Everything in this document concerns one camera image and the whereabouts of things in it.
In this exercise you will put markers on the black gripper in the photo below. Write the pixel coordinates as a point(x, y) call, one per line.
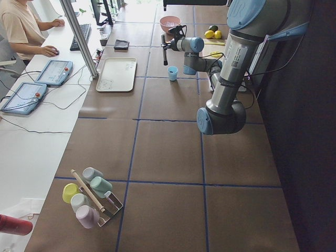
point(171, 44)

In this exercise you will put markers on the metal muddler with black tip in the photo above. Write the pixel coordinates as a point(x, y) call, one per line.
point(165, 61)

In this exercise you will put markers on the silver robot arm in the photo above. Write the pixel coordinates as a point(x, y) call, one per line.
point(250, 23)
point(196, 2)

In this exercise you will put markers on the pile of clear ice cubes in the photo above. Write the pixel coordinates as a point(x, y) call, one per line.
point(171, 24)

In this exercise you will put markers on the light blue cup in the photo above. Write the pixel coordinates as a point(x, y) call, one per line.
point(172, 76)

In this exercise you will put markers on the grey cup on rack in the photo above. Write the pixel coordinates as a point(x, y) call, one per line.
point(89, 173)

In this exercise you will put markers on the mint cup on rack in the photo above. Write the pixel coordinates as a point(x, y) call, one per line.
point(100, 186)

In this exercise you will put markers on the white cup rack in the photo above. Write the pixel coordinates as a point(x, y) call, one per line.
point(107, 207)

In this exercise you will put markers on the yellow cup on rack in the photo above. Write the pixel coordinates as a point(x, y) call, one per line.
point(69, 191)

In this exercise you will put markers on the white cup on rack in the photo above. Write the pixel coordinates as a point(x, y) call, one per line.
point(79, 200)

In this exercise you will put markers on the pink cup on rack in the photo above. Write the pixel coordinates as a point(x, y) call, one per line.
point(87, 216)

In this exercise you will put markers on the pink bowl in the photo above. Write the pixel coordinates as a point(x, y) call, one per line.
point(165, 19)

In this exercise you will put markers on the wooden cutting board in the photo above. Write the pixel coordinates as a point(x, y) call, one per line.
point(214, 40)

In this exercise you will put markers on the folded grey cloth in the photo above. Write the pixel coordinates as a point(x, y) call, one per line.
point(121, 44)

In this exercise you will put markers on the yellow lemon left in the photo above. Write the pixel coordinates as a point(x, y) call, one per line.
point(209, 34)

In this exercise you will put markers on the yellow-green plastic knife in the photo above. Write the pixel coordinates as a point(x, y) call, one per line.
point(217, 44)

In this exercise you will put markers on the green avocado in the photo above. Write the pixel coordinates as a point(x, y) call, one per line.
point(214, 28)

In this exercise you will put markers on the cream bear tray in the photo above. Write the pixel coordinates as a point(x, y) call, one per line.
point(117, 75)

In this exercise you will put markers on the lemon slices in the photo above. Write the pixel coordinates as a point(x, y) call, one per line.
point(216, 54)

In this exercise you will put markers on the teach pendant far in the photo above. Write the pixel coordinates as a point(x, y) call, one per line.
point(55, 72)

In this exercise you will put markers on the teach pendant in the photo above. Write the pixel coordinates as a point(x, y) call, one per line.
point(25, 98)
point(55, 72)

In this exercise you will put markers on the person in beige shirt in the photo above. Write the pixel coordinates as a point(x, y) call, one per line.
point(24, 30)

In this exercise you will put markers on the teach pendant near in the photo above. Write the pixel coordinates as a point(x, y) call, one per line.
point(25, 98)

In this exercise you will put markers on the red bottle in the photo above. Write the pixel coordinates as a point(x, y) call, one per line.
point(15, 226)

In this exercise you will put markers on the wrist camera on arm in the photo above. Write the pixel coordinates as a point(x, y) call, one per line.
point(178, 31)

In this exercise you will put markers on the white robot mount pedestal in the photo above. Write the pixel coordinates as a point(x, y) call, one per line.
point(242, 86)

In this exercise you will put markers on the aluminium frame post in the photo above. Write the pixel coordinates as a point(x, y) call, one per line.
point(68, 9)

